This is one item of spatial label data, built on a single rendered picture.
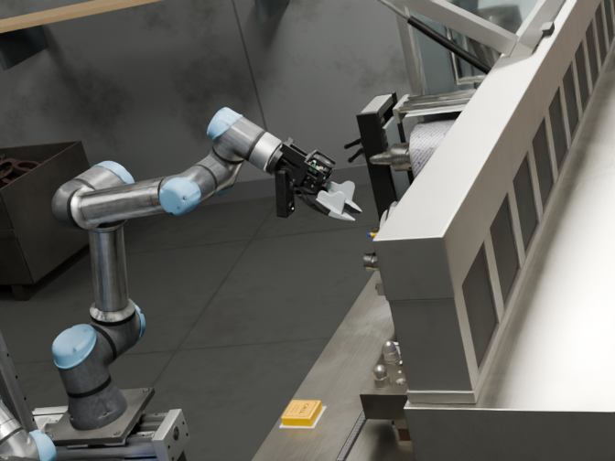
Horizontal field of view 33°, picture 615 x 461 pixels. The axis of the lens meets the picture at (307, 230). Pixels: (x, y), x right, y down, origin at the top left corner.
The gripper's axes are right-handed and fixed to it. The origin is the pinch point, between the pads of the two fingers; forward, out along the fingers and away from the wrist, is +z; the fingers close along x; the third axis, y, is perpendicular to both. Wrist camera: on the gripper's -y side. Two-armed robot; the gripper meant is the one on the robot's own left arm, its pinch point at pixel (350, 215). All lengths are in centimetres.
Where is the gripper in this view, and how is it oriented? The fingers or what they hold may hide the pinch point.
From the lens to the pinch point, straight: 217.1
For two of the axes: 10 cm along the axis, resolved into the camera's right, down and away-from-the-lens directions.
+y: 4.1, -7.3, -5.5
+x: 3.5, -4.3, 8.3
